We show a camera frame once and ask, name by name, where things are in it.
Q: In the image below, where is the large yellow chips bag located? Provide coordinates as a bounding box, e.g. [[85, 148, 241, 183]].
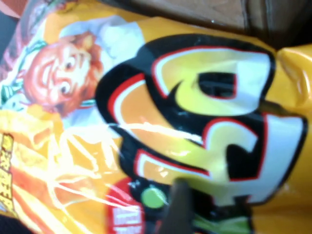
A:
[[0, 0, 312, 234]]

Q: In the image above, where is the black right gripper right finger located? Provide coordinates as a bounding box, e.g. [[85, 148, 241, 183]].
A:
[[231, 197, 255, 234]]

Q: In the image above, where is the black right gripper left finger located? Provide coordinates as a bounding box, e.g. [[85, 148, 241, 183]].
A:
[[157, 177, 195, 234]]

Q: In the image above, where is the cardboard box with F2 print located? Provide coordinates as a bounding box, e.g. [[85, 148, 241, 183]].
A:
[[97, 0, 247, 31]]

